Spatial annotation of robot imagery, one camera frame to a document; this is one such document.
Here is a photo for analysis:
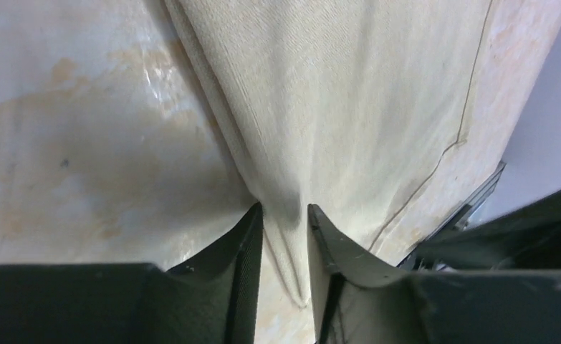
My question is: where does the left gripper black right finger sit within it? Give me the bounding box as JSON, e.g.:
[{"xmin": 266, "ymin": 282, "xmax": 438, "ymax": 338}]
[{"xmin": 307, "ymin": 204, "xmax": 561, "ymax": 343}]

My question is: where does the beige cloth napkin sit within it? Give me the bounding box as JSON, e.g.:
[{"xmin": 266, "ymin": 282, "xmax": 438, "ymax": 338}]
[{"xmin": 166, "ymin": 1, "xmax": 492, "ymax": 307}]

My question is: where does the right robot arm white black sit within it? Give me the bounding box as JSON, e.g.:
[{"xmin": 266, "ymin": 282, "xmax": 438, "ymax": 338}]
[{"xmin": 399, "ymin": 190, "xmax": 561, "ymax": 270}]

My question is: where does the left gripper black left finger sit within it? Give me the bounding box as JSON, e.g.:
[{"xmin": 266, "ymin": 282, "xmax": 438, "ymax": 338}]
[{"xmin": 0, "ymin": 204, "xmax": 263, "ymax": 343}]

